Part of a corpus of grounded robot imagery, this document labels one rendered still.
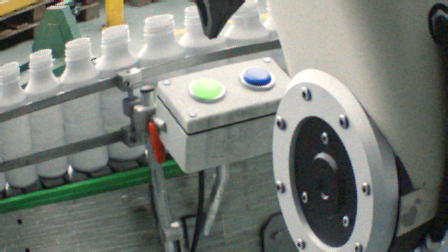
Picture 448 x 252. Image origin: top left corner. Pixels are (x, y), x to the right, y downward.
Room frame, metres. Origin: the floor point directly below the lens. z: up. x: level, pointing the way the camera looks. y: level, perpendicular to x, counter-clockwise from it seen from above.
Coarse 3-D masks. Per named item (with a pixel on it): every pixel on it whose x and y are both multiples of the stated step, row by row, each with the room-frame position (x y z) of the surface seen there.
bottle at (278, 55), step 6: (270, 12) 1.44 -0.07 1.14; (270, 18) 1.44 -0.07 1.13; (264, 24) 1.45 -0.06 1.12; (270, 24) 1.44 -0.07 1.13; (270, 30) 1.43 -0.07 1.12; (276, 30) 1.43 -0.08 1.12; (276, 36) 1.43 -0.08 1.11; (276, 54) 1.43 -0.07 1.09; (282, 54) 1.43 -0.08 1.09; (276, 60) 1.43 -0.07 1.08; (282, 60) 1.43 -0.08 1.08; (282, 66) 1.43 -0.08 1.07; (288, 72) 1.42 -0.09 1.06
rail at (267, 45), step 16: (224, 48) 1.37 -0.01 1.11; (240, 48) 1.38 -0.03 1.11; (256, 48) 1.39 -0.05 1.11; (272, 48) 1.40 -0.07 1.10; (160, 64) 1.33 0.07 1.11; (176, 64) 1.34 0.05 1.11; (192, 64) 1.35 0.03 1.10; (112, 80) 1.30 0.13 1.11; (64, 96) 1.27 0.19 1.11; (80, 96) 1.28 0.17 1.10; (16, 112) 1.24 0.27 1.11; (80, 144) 1.28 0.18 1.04; (96, 144) 1.29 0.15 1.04; (16, 160) 1.23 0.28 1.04; (32, 160) 1.25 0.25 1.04
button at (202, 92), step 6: (204, 78) 1.22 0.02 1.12; (210, 78) 1.22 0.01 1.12; (198, 84) 1.21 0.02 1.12; (204, 84) 1.21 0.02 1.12; (210, 84) 1.21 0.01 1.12; (216, 84) 1.21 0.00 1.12; (192, 90) 1.21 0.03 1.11; (198, 90) 1.20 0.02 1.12; (204, 90) 1.20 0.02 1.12; (210, 90) 1.20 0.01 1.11; (216, 90) 1.20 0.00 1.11; (198, 96) 1.20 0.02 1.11; (204, 96) 1.20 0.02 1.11; (210, 96) 1.20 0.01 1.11
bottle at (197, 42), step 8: (192, 8) 1.42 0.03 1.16; (184, 16) 1.41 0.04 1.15; (192, 16) 1.39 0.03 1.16; (184, 24) 1.40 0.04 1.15; (192, 24) 1.39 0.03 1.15; (200, 24) 1.38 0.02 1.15; (192, 32) 1.39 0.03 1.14; (200, 32) 1.38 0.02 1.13; (184, 40) 1.39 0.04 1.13; (192, 40) 1.38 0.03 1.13; (200, 40) 1.38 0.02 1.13; (208, 40) 1.38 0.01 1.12; (216, 40) 1.38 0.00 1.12; (224, 40) 1.39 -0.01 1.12; (192, 48) 1.38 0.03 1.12; (200, 48) 1.37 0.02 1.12; (208, 48) 1.37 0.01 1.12; (216, 48) 1.38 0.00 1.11; (208, 64) 1.37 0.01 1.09; (216, 64) 1.38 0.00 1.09; (224, 64) 1.39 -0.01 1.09; (192, 72) 1.38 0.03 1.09
